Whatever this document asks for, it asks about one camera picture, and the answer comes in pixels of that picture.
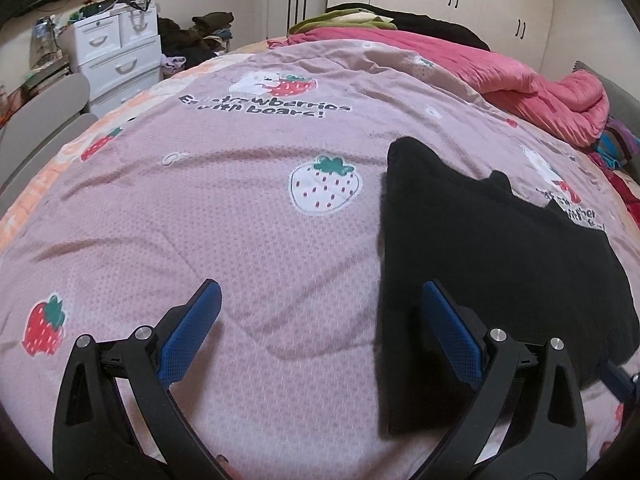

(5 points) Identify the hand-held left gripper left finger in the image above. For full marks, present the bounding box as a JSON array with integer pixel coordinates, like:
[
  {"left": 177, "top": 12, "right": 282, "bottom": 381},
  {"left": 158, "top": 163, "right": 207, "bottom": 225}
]
[{"left": 52, "top": 278, "right": 232, "bottom": 480}]

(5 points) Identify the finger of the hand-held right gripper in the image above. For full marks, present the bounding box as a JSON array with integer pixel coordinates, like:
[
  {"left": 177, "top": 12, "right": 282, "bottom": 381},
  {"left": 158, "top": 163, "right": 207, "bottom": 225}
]
[{"left": 599, "top": 360, "right": 640, "bottom": 405}]

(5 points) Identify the pile of dark clothes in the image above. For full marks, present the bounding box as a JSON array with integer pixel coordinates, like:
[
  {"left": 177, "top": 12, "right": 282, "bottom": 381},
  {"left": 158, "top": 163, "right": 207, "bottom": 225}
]
[{"left": 157, "top": 10, "right": 236, "bottom": 69}]

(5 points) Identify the pink strawberry printed blanket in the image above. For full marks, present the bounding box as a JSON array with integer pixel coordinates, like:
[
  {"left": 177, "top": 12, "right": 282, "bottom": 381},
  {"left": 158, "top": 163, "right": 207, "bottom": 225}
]
[{"left": 0, "top": 37, "right": 637, "bottom": 480}]

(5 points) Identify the grey headboard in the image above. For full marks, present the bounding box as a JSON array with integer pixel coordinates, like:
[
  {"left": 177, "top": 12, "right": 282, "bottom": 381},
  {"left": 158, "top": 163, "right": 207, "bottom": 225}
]
[{"left": 572, "top": 60, "right": 640, "bottom": 132}]

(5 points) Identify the black clothing on bed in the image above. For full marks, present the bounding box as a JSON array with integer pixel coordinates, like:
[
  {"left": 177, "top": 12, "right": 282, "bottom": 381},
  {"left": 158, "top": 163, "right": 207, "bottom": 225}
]
[{"left": 325, "top": 2, "right": 492, "bottom": 52}]

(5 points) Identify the white wardrobe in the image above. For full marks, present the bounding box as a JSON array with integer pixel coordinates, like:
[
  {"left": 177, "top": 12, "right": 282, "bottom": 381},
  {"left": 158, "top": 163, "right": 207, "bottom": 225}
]
[{"left": 327, "top": 0, "right": 559, "bottom": 64}]

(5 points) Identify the black sweater with orange patches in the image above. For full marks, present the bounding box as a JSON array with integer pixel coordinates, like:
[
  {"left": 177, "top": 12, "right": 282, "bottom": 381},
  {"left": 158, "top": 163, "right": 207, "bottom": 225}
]
[{"left": 377, "top": 136, "right": 640, "bottom": 437}]

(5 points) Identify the green blanket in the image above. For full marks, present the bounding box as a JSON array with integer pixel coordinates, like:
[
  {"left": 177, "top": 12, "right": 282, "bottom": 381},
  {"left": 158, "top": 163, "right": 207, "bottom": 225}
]
[{"left": 287, "top": 10, "right": 399, "bottom": 37}]

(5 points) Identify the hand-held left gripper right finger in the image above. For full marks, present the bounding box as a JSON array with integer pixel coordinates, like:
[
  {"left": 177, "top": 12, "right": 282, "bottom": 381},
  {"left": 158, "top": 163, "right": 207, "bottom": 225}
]
[{"left": 422, "top": 281, "right": 589, "bottom": 480}]

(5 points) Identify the pink quilt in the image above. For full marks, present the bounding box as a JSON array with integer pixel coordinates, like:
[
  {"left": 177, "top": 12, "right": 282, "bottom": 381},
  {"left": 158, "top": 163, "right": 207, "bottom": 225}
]
[{"left": 267, "top": 27, "right": 612, "bottom": 149}]

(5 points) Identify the colourful striped cloth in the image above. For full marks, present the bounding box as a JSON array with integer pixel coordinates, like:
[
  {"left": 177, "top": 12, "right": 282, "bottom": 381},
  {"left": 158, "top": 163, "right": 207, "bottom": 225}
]
[{"left": 592, "top": 115, "right": 640, "bottom": 169}]

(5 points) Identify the clear plastic bottle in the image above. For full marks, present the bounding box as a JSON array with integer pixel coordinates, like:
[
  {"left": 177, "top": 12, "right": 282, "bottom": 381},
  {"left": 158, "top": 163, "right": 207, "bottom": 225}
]
[{"left": 34, "top": 16, "right": 55, "bottom": 57}]

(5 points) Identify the red patterned cloth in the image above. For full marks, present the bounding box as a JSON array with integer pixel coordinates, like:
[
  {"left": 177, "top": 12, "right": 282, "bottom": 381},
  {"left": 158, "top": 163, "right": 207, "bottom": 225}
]
[{"left": 607, "top": 165, "right": 640, "bottom": 212}]

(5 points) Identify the white drawer cabinet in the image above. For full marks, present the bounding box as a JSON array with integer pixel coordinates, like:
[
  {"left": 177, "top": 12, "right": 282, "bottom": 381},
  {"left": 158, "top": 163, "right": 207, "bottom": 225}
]
[{"left": 67, "top": 2, "right": 164, "bottom": 117}]

